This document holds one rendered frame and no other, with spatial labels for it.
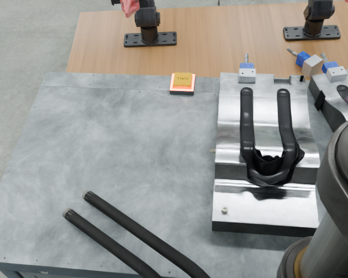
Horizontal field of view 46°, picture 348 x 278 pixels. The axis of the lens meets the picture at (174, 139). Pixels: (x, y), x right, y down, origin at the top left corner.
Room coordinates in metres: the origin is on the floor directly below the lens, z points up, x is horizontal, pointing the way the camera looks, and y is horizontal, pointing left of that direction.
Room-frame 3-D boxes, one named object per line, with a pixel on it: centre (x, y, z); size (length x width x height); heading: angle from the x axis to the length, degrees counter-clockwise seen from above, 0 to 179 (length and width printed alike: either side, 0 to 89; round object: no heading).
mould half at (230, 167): (0.68, -0.25, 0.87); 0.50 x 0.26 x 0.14; 170
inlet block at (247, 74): (0.95, -0.25, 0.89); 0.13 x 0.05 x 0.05; 170
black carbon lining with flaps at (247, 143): (0.69, -0.26, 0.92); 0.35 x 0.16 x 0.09; 170
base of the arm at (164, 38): (1.25, 0.05, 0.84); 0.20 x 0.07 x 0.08; 85
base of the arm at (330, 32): (1.20, -0.54, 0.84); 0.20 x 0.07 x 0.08; 85
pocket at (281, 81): (0.89, -0.35, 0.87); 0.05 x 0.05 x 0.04; 80
